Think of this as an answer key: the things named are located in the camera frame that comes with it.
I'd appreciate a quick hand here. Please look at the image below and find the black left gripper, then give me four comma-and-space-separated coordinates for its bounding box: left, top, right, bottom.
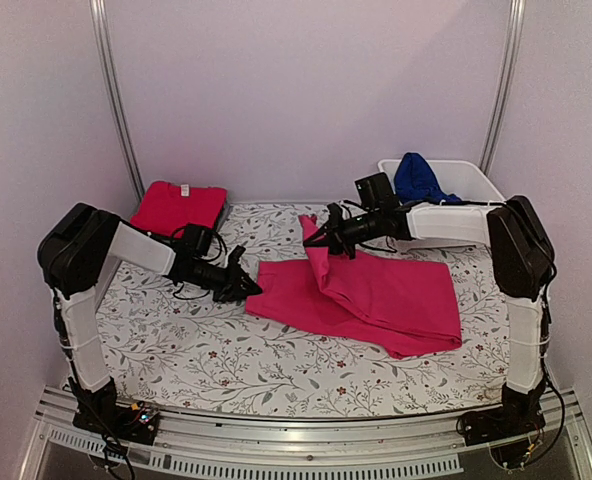
192, 259, 263, 303

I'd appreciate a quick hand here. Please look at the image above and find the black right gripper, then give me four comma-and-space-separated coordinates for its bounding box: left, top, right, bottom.
303, 208, 380, 260

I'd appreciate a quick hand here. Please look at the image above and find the pink garment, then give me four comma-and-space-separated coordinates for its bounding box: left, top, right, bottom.
244, 213, 464, 361

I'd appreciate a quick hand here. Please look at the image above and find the magenta t-shirt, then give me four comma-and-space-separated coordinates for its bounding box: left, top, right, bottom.
129, 181, 227, 236

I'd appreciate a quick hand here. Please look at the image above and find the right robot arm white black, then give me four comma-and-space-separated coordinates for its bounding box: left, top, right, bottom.
303, 195, 557, 445

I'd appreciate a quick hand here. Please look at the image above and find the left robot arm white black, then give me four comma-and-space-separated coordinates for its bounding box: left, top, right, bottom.
37, 203, 262, 445

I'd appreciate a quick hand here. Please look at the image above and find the white plastic laundry bin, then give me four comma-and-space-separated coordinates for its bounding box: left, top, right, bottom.
376, 158, 507, 251

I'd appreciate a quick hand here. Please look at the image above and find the grey folded garment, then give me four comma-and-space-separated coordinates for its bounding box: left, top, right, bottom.
213, 201, 232, 232

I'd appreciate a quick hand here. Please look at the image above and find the floral patterned table cloth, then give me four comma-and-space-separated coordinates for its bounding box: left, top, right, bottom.
78, 200, 527, 419

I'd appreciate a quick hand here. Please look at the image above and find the blue garment in bin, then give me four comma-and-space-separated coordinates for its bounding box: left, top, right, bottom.
394, 152, 462, 204

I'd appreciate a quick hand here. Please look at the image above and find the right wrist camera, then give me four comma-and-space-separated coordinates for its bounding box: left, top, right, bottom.
355, 172, 400, 211

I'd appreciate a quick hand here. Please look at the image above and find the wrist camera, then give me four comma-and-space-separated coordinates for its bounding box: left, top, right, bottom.
355, 172, 400, 211
180, 223, 247, 271

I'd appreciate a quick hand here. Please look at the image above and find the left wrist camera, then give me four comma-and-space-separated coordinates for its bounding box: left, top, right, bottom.
180, 223, 247, 271

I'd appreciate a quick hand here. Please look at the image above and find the aluminium front rail base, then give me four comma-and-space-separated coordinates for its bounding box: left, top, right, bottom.
19, 387, 592, 479

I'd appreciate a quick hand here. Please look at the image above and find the aluminium frame post right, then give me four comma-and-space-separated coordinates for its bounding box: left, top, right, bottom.
480, 0, 526, 175

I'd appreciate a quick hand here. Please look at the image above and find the aluminium frame post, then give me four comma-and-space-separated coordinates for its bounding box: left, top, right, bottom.
480, 0, 526, 175
89, 0, 145, 202

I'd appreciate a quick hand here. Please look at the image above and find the aluminium frame post left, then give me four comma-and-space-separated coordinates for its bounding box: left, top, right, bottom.
89, 0, 145, 202

